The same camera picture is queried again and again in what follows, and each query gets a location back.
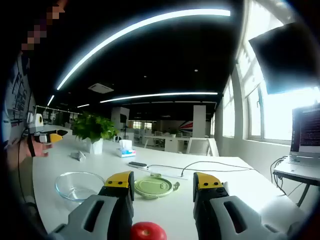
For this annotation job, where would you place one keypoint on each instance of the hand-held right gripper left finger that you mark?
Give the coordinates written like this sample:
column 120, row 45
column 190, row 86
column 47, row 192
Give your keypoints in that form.
column 82, row 215

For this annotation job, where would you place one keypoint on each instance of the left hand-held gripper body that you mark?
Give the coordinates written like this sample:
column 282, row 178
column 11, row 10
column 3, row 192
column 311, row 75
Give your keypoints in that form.
column 35, row 123

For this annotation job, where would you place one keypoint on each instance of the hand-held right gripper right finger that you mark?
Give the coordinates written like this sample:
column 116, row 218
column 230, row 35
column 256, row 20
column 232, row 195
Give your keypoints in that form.
column 245, row 220

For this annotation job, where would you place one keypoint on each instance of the glass food storage container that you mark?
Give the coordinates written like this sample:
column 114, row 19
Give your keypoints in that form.
column 75, row 187

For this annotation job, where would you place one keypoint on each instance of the red apple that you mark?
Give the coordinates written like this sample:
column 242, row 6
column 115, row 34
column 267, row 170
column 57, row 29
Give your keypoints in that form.
column 148, row 232

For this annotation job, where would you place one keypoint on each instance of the green plate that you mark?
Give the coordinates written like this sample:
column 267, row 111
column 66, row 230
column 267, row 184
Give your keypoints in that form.
column 150, row 187

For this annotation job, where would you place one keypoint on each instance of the white tabletop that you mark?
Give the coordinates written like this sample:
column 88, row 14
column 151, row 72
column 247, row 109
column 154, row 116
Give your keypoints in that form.
column 250, row 192

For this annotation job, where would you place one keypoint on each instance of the person's printed shirt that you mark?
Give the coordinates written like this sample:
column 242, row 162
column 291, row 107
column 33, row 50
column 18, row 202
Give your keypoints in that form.
column 18, row 100

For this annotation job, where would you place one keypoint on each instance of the green potted plant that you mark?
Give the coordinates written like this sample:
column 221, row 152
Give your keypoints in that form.
column 93, row 127

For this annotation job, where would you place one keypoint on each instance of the white plant pot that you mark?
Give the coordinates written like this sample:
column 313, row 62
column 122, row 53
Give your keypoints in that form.
column 97, row 146

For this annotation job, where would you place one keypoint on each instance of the ceiling air vent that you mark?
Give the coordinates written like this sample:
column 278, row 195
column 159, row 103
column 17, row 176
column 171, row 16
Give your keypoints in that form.
column 100, row 88

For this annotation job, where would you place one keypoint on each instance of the white laptop stand table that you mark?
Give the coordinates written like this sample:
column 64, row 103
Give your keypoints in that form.
column 300, row 185

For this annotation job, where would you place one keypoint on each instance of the tissue box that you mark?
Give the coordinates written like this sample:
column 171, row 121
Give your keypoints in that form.
column 126, row 150

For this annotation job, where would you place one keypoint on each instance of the black remote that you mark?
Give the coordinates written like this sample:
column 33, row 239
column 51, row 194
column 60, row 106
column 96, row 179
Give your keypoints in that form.
column 137, row 164

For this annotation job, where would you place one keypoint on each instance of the white office chair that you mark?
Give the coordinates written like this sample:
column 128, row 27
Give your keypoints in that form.
column 202, row 146

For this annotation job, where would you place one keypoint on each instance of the open laptop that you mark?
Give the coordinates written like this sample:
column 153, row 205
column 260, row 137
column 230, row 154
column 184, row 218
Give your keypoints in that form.
column 306, row 140

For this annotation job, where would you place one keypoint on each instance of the long ceiling light strip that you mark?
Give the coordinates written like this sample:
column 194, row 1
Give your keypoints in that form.
column 160, row 95
column 125, row 32

